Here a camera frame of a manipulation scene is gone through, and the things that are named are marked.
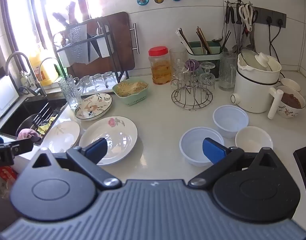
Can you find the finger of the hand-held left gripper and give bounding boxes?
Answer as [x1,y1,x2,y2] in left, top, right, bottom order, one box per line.
[11,137,41,156]

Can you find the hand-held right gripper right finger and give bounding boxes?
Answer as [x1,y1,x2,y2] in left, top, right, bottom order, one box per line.
[188,138,278,188]

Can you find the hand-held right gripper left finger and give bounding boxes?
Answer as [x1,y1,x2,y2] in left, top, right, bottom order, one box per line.
[30,137,122,190]

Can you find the white plate pink flower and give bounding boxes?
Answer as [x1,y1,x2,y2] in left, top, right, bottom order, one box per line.
[78,116,138,166]

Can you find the white plate faint leaf print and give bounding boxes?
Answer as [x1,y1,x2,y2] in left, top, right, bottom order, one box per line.
[46,120,81,154]

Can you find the rabbit and leaf print plate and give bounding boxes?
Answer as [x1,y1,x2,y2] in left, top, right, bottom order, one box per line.
[74,93,113,121]

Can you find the pink cloth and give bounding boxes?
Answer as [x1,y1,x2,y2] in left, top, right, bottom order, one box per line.
[16,128,41,142]

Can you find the red printed box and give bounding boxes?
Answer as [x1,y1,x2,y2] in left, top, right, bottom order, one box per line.
[0,166,18,180]

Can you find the yellow sponge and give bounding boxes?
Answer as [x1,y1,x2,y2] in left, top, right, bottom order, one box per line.
[37,116,57,135]

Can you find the black utensils in sink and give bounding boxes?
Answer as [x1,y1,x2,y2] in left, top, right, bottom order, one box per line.
[30,102,59,128]

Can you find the black kitchen sink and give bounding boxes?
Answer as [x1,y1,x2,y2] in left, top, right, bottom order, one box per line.
[0,96,68,145]

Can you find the white countertop appliance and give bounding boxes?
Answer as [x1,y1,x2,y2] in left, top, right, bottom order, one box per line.
[0,76,19,119]

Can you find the green plastic basket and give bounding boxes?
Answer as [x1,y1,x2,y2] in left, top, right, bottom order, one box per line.
[112,80,149,106]

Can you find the steel pull-down kitchen faucet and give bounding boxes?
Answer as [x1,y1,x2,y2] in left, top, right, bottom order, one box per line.
[5,51,47,98]

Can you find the small upturned drinking glass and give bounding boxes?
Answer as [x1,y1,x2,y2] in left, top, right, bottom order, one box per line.
[103,71,116,88]
[92,73,104,90]
[80,76,93,93]

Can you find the pale shredded noodles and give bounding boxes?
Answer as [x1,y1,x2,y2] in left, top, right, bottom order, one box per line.
[116,81,146,97]

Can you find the white electric cooking pot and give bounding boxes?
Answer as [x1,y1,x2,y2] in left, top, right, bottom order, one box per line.
[230,52,285,119]

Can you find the clear stemmed glass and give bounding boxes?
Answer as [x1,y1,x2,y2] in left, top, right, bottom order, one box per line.
[199,61,216,90]
[171,61,190,90]

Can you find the yellow detergent bottle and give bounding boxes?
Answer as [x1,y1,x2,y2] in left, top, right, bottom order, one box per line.
[29,50,59,86]

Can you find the tall textured glass mug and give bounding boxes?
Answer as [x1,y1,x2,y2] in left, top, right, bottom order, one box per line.
[218,52,238,92]

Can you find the patterned mug with pestle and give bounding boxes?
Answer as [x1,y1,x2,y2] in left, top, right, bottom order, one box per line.
[277,85,306,119]

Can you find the thin steel arched faucet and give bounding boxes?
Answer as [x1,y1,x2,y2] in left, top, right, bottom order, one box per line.
[38,57,68,80]

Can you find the black induction cooktop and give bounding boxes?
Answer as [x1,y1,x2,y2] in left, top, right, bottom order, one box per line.
[292,144,306,200]

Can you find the green utensil holder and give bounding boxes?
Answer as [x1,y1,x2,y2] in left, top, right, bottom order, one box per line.
[187,41,222,63]

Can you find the black metal dish rack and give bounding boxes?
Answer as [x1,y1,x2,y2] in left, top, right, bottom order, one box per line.
[53,16,129,90]

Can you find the red lid plastic jar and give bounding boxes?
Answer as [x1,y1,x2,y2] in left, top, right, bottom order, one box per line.
[148,46,171,85]

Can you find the clear glass tumbler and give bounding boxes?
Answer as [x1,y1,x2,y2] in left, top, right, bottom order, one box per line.
[169,47,188,70]

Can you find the plain white ceramic bowl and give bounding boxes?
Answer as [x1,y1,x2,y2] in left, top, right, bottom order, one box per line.
[280,77,301,92]

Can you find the white knife holder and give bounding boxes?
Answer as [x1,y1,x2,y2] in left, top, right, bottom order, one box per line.
[86,34,113,62]

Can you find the grey textured cutlery holder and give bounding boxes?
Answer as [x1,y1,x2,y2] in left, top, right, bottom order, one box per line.
[68,24,89,64]

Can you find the glass pot lid white knob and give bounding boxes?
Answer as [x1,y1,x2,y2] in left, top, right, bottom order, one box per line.
[240,47,280,72]

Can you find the bundle of brown chopsticks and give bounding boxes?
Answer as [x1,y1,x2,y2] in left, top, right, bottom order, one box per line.
[196,26,210,55]

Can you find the steel ladle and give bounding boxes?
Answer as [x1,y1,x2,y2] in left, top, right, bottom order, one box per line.
[212,25,224,43]

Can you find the bundle of pale chopsticks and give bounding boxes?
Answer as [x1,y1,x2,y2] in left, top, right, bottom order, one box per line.
[175,28,193,54]

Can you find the dark cooking utensils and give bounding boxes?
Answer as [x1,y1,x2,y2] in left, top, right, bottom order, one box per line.
[52,1,77,27]

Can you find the steel hanging utensil rack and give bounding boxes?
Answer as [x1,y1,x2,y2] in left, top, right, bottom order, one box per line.
[224,0,253,8]

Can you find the steel wire glass rack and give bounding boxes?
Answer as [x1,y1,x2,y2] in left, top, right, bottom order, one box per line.
[171,59,213,110]

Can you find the textured glass mug with handle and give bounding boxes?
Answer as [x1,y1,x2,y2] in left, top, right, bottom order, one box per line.
[58,74,84,110]

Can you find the wooden cutting board steel handle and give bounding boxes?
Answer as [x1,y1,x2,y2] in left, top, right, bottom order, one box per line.
[68,11,140,74]

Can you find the dark window frame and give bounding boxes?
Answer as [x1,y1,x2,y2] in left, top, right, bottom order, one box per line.
[0,0,113,55]

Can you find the white handled scissors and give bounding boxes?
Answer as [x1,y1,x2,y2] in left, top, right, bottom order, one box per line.
[239,4,258,32]

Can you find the black power cable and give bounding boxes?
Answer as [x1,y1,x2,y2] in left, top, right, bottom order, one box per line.
[267,17,275,55]
[269,19,286,53]

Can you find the black wall power strip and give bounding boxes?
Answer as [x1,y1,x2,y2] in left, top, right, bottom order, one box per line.
[252,6,287,28]

